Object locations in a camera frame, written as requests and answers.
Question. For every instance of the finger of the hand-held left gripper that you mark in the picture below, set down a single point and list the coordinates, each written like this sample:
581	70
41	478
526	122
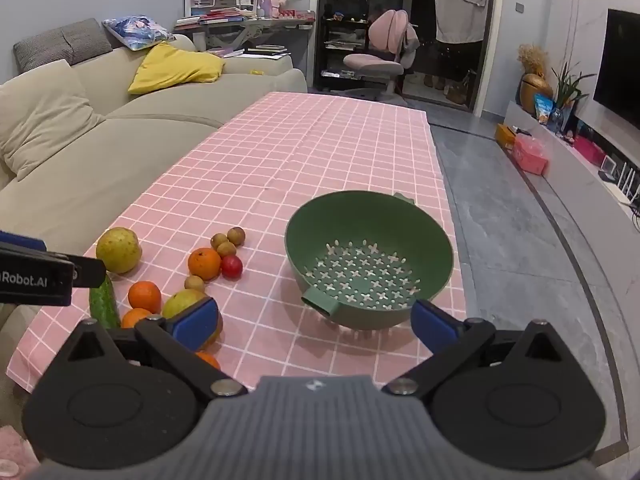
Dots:
90	272

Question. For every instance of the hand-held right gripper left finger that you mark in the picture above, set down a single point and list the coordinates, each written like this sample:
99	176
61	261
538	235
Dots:
195	321

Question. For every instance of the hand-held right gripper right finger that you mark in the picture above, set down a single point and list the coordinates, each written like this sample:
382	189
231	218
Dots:
435	325

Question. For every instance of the green-yellow mango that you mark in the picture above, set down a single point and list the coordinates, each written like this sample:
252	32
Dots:
182	302

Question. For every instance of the green cucumber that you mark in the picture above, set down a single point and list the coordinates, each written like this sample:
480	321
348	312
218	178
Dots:
104	305

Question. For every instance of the small orange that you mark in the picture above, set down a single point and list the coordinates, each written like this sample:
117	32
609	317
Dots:
207	360
145	296
134	317

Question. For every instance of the large orange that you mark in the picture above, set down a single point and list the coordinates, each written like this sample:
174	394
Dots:
204	263

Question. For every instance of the green colander bowl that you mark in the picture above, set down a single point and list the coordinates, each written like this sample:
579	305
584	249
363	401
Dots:
370	260

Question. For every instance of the brown longan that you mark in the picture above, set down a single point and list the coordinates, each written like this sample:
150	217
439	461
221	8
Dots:
226	249
218	240
194	283
236	235

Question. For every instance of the small red fruit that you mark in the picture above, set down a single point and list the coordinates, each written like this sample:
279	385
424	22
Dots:
231	266

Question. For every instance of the beige sofa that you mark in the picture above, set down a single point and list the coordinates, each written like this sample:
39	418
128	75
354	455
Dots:
150	125

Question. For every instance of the beige sofa cushion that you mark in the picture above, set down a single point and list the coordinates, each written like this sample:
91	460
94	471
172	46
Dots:
45	110

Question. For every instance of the pink checked tablecloth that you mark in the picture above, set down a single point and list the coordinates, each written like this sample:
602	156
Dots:
320	170

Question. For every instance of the pink box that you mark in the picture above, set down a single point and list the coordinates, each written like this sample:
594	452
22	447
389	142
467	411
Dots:
530	152

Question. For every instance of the grey television console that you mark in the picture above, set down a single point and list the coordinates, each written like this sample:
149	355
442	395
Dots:
575	180

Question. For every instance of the orange box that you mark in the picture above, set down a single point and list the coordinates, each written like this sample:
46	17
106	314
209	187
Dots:
506	135

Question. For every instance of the yellow pillow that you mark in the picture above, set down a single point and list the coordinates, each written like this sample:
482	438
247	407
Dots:
175	67

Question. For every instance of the grey cushion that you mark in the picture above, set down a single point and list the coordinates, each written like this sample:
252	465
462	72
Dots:
60	42

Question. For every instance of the red box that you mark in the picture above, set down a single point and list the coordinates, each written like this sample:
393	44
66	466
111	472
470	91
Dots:
587	150

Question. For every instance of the white router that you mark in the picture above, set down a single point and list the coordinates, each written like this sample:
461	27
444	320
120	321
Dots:
625	177

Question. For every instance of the blue snack bag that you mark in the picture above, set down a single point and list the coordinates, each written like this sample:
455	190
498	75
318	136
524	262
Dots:
542	107

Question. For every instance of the blue printed pillow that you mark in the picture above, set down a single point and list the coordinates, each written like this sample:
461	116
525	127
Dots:
137	32

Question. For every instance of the gold vase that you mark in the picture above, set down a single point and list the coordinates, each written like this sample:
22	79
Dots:
532	91

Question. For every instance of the green plant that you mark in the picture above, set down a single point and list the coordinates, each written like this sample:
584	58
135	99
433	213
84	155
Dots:
570	85

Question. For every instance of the books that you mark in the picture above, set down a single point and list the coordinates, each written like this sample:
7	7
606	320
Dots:
272	50

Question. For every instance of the pink desk chair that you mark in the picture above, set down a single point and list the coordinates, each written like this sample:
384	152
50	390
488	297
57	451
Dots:
385	45

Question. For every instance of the dried flowers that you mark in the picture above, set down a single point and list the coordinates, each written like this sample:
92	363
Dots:
532	57

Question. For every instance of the cluttered desk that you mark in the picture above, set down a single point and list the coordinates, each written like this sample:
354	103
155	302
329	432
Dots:
250	25

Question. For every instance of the black shelf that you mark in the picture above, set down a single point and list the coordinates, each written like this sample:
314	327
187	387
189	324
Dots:
340	35

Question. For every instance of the black television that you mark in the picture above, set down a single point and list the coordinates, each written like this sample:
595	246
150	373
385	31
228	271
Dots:
620	70

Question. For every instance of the hanging white towel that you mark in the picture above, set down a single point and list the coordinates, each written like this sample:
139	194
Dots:
460	0

